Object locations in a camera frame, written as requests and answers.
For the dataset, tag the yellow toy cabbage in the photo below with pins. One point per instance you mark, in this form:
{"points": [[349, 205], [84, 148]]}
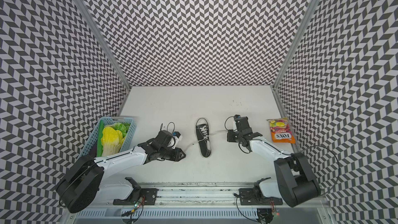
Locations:
{"points": [[112, 141]]}

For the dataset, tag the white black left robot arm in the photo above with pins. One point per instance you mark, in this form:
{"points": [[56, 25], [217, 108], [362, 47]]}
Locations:
{"points": [[83, 182]]}

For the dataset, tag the aluminium left corner post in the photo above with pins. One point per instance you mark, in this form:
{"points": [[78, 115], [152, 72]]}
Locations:
{"points": [[101, 41]]}

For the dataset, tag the orange candy bag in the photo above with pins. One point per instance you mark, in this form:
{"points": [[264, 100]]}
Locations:
{"points": [[281, 131]]}

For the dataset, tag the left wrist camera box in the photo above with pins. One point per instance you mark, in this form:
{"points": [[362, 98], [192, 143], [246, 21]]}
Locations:
{"points": [[176, 137]]}

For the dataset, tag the green toy cucumber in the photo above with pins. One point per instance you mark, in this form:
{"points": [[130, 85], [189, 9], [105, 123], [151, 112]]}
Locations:
{"points": [[99, 149]]}

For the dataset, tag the aluminium right corner post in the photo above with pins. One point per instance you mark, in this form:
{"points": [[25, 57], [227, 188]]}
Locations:
{"points": [[296, 41]]}

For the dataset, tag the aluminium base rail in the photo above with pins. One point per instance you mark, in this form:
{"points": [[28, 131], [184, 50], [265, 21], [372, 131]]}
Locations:
{"points": [[167, 201]]}

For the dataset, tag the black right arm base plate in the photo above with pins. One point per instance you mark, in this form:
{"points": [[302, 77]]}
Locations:
{"points": [[254, 195]]}

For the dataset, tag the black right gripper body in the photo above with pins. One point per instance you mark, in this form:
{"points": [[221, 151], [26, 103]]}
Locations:
{"points": [[234, 137]]}

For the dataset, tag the white shoelace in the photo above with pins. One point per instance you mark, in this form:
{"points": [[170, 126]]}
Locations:
{"points": [[203, 138]]}

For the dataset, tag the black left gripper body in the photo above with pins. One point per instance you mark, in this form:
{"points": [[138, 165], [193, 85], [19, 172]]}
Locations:
{"points": [[168, 153]]}

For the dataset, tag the light blue plastic basket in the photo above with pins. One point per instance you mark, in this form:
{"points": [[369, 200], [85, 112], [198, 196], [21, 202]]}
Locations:
{"points": [[91, 144]]}

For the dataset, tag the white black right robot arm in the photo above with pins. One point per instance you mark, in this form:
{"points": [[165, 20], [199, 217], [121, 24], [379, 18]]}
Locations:
{"points": [[295, 181]]}

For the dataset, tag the green toy lettuce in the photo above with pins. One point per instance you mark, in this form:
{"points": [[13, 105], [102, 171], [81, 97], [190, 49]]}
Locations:
{"points": [[122, 127]]}

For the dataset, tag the black canvas sneaker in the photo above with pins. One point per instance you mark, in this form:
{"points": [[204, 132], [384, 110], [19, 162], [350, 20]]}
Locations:
{"points": [[202, 133]]}

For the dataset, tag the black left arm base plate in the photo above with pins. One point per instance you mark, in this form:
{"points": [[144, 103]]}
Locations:
{"points": [[138, 194]]}

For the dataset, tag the aluminium corner post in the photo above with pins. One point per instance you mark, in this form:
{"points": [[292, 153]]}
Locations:
{"points": [[296, 41], [101, 41]]}

